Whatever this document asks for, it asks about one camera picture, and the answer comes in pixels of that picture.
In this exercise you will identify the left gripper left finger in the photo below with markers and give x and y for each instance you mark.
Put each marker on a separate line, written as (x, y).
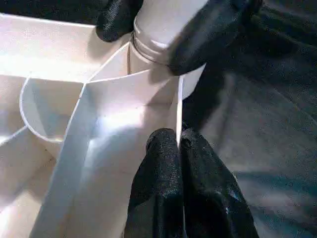
(158, 188)

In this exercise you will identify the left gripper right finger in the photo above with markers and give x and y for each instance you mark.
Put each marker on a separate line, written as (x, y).
(213, 203)

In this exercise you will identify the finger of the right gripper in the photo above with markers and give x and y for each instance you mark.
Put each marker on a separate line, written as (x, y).
(210, 37)
(116, 19)

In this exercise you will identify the white plastic table leg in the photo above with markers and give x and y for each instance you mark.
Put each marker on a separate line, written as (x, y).
(161, 22)

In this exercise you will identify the white plastic table top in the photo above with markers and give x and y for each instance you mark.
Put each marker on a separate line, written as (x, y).
(111, 104)

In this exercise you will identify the black table mat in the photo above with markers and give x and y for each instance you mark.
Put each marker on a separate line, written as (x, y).
(260, 124)

